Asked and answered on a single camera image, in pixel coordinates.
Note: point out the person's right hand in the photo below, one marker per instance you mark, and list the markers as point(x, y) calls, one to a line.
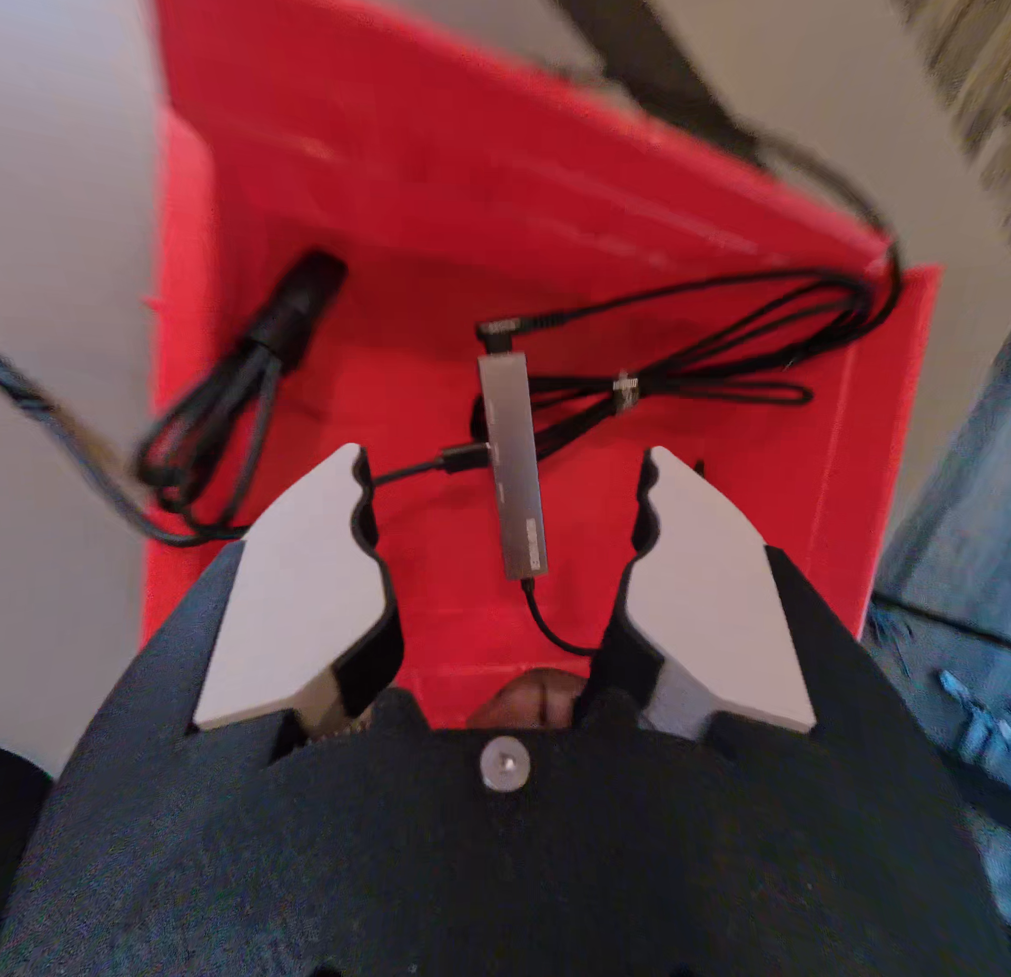
point(525, 701)

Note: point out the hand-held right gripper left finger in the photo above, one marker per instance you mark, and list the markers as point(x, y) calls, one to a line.
point(300, 582)

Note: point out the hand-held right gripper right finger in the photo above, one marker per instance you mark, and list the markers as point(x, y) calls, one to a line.
point(711, 582)

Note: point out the red plastic bin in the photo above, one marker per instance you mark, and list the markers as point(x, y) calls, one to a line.
point(553, 203)

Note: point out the grey usb hub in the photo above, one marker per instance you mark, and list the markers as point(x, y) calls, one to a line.
point(513, 456)

